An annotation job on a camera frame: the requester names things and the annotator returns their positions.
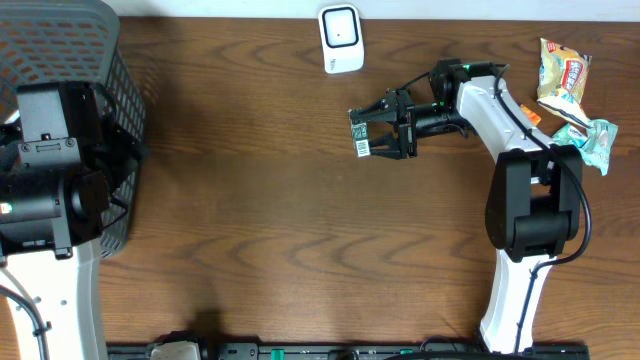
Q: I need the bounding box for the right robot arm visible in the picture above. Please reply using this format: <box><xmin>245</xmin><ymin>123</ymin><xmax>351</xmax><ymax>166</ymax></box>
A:
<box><xmin>348</xmin><ymin>59</ymin><xmax>585</xmax><ymax>355</ymax></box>

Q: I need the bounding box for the teal candy packet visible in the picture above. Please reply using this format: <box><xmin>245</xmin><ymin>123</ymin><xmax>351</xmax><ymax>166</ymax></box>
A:
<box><xmin>552</xmin><ymin>124</ymin><xmax>588</xmax><ymax>148</ymax></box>

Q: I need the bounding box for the white barcode scanner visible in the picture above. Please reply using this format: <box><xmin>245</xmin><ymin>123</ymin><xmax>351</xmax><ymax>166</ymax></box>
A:
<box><xmin>318</xmin><ymin>4</ymin><xmax>365</xmax><ymax>74</ymax></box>

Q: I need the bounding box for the light green snack packet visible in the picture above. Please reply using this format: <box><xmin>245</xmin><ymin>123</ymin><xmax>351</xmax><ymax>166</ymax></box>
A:
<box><xmin>578</xmin><ymin>119</ymin><xmax>618</xmax><ymax>176</ymax></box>

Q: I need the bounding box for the orange candy packet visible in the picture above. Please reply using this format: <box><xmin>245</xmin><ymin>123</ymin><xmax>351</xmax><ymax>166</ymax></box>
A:
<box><xmin>520</xmin><ymin>104</ymin><xmax>541</xmax><ymax>126</ymax></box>

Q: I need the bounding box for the dark grey plastic basket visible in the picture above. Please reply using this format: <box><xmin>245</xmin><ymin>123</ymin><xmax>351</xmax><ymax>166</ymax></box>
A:
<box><xmin>0</xmin><ymin>0</ymin><xmax>149</xmax><ymax>259</ymax></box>

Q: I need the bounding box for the black round-logo snack packet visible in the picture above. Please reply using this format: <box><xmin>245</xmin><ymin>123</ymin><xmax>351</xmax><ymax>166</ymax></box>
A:
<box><xmin>348</xmin><ymin>109</ymin><xmax>371</xmax><ymax>158</ymax></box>

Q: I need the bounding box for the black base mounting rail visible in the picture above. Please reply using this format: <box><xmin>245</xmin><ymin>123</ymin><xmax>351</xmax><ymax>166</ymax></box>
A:
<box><xmin>106</xmin><ymin>341</ymin><xmax>591</xmax><ymax>360</ymax></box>

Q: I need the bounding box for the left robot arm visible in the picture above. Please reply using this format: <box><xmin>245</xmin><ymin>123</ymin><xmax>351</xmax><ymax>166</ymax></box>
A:
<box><xmin>1</xmin><ymin>81</ymin><xmax>145</xmax><ymax>359</ymax></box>

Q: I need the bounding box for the large yellow snack bag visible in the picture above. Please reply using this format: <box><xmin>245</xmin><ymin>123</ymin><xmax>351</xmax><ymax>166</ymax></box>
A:
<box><xmin>536</xmin><ymin>38</ymin><xmax>592</xmax><ymax>129</ymax></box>

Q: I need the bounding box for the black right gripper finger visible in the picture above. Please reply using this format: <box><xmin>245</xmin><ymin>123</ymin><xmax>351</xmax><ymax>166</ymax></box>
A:
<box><xmin>349</xmin><ymin>90</ymin><xmax>398</xmax><ymax>125</ymax></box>
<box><xmin>369</xmin><ymin>133</ymin><xmax>402</xmax><ymax>160</ymax></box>

